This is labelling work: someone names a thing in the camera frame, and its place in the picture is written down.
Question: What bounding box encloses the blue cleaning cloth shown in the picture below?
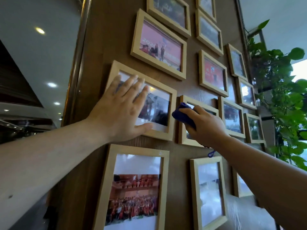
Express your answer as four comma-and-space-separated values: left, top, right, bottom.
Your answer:
172, 102, 215, 158

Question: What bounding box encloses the person's left forearm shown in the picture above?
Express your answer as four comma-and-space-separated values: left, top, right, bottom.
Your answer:
0, 118, 111, 230

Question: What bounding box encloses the green leafy pothos plant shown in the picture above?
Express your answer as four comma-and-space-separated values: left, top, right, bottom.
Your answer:
247, 19, 307, 172

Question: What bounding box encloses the pale wooden photo frame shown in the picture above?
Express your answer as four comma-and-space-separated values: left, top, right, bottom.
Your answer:
105, 60, 177, 142

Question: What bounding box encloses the cluster of wooden picture frames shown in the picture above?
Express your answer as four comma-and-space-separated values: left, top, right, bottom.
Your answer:
92, 0, 267, 230

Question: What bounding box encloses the person's left hand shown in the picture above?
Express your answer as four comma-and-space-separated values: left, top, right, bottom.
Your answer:
85, 75, 153, 143

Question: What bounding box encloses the person's right hand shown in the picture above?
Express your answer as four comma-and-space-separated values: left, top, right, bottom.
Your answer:
179, 105, 230, 149

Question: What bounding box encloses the person's right forearm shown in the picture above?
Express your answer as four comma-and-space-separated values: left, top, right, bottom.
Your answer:
215, 134, 307, 230

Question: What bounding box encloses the black metal plant rack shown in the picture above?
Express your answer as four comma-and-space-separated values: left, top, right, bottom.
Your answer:
247, 29, 267, 49

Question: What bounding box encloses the bronze metal corner trim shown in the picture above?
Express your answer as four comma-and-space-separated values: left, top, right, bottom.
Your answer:
61, 0, 93, 127

